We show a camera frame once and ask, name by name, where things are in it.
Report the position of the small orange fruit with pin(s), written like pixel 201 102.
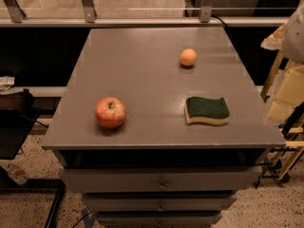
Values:
pixel 188 57

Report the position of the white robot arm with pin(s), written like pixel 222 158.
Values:
pixel 293 39

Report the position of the red apple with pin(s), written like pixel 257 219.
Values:
pixel 110 112

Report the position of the grey drawer cabinet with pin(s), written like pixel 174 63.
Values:
pixel 155 169

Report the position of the green and yellow sponge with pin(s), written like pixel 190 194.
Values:
pixel 200 110

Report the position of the black side table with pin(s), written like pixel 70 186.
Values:
pixel 17 118

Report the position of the metal railing with glass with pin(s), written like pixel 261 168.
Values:
pixel 115 14

